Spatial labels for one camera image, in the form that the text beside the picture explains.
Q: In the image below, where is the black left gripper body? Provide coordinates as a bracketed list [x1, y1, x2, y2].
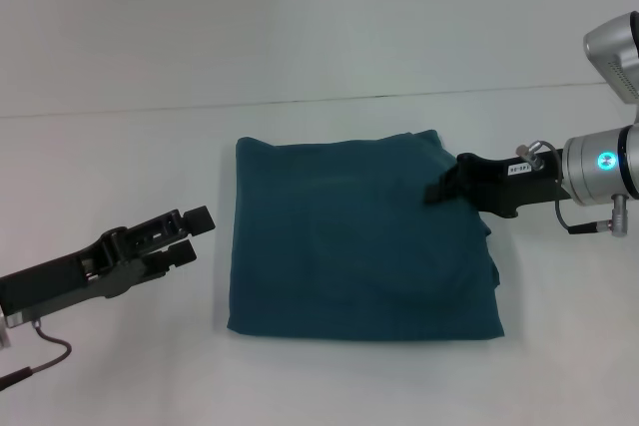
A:
[0, 223, 174, 321]

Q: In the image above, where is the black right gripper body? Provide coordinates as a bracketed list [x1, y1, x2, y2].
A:
[451, 149, 573, 221]

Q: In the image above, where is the teal blue t-shirt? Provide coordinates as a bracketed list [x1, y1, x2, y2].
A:
[227, 129, 505, 343]

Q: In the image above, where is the dark cable with metal plug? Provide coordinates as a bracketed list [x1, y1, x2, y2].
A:
[0, 319, 72, 387]

